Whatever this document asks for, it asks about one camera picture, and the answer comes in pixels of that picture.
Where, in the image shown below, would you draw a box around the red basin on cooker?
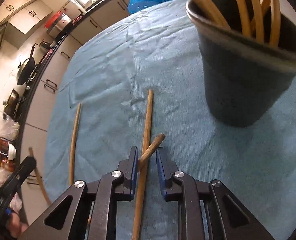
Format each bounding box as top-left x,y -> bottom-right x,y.
44,11 -> 61,28

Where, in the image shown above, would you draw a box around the black wok on stove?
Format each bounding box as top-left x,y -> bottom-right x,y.
16,44 -> 35,85

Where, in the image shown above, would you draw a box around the dark pot on stove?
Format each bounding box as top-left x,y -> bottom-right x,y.
3,89 -> 21,119

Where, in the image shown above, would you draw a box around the beige lower kitchen cabinets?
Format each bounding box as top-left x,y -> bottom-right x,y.
20,0 -> 136,223

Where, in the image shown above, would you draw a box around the blue towel table cover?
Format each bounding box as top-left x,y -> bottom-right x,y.
44,0 -> 296,239

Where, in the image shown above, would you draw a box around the steel rice cooker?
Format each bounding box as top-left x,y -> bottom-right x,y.
47,14 -> 72,38

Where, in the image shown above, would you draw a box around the bottles and bags clutter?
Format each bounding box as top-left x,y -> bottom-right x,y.
0,114 -> 22,213

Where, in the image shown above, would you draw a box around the black utensil holder cup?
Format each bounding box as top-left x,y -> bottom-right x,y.
185,0 -> 296,127

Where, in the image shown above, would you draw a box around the beige upper kitchen cabinets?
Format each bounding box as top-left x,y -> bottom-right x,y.
0,0 -> 53,25

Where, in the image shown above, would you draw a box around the left human hand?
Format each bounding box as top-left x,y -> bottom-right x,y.
6,212 -> 29,239

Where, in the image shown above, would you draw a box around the beige kitchen cabinets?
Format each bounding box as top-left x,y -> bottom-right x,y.
0,0 -> 53,25
20,0 -> 136,223

